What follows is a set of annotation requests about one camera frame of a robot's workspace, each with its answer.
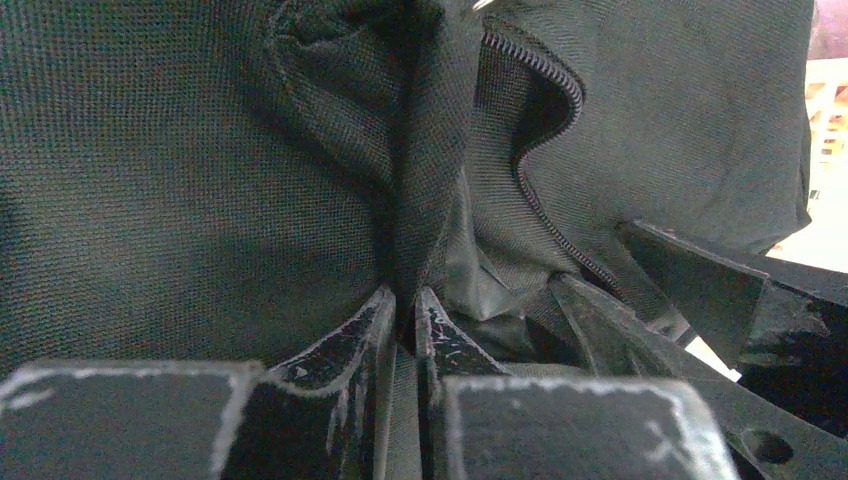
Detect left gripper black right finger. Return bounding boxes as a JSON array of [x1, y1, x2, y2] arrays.
[[415, 288, 738, 479]]

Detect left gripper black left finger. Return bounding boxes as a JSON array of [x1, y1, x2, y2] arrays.
[[1, 287, 395, 479]]

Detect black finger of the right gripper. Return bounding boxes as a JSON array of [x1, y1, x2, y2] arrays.
[[618, 221, 847, 368], [548, 275, 847, 479]]

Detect black student backpack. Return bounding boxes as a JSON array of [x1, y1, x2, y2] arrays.
[[1, 1, 813, 479]]

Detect orange plastic file organizer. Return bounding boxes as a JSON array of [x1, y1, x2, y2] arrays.
[[805, 58, 847, 200]]

